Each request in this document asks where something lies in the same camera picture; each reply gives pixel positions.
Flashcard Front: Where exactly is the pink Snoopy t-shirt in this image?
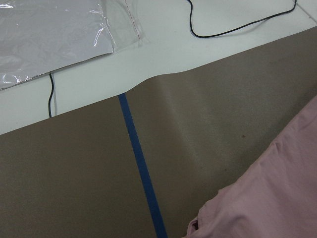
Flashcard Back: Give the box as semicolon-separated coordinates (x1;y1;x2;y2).
186;99;317;238

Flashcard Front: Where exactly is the clear plastic bag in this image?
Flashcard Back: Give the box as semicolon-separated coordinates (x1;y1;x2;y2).
0;0;144;90

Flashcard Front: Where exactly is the thin black desk cable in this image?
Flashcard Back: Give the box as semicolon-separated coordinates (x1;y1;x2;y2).
185;0;298;39

